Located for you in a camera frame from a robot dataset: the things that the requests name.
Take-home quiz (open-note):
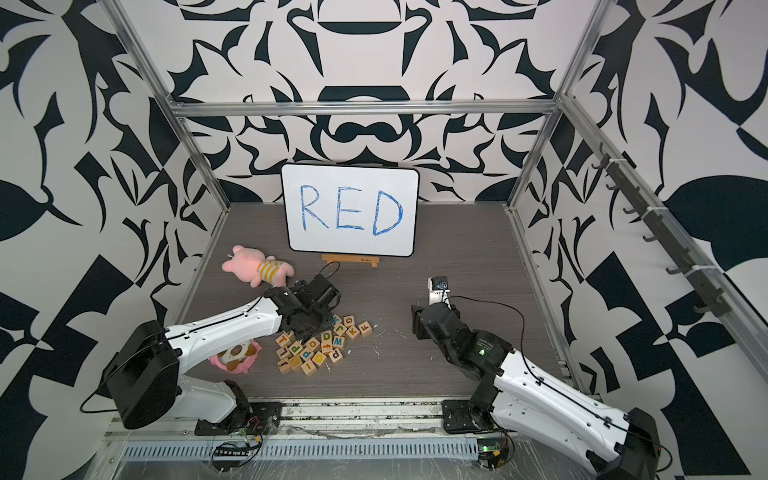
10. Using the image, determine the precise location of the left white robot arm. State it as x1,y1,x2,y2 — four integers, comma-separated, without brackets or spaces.
95,274,341,433

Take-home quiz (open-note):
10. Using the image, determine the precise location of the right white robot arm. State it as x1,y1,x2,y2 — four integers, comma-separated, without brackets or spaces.
411,303,662,479

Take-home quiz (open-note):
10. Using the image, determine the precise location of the wooden block letter F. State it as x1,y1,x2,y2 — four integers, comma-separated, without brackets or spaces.
357,322,372,337

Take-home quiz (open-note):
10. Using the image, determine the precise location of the wooden block brown K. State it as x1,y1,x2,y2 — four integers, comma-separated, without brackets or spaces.
345,326,360,340

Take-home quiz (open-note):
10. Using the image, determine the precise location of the small wooden easel stand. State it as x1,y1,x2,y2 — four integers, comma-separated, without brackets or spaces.
322,254,380,268

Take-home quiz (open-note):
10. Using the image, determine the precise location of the wooden block purple P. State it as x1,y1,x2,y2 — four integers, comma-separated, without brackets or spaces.
329,349,344,363

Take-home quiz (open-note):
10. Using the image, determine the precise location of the pink plush bear toy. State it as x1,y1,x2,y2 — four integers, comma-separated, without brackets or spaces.
222,245,295,288

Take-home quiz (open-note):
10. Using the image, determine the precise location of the pink donut plush toy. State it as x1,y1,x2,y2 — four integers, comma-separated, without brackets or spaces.
209,340,262,374

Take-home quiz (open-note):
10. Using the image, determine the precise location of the whiteboard with RED writing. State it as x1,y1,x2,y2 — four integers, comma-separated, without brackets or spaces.
281,164,420,257

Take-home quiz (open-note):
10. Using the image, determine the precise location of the right electronics board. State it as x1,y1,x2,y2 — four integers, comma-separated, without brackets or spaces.
477,432,516,471

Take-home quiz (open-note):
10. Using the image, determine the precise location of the electronics board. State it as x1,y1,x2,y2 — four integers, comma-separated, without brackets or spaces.
209,436,263,472
477,432,516,471

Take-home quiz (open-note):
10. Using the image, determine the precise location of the left electronics board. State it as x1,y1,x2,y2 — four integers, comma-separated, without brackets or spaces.
209,436,263,472

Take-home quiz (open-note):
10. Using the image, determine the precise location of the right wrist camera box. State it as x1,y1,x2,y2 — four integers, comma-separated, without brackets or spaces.
427,276,450,305

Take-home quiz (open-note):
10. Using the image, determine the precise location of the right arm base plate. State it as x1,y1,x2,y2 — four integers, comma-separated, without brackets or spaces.
441,400,510,435

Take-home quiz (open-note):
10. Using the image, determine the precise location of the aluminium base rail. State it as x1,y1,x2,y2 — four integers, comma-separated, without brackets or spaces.
101,392,619,445

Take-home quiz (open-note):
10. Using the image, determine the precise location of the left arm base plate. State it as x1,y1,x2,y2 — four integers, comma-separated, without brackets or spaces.
194,402,284,437

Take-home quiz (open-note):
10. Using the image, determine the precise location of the wall hook rack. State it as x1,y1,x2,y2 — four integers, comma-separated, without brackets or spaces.
592,143,733,318

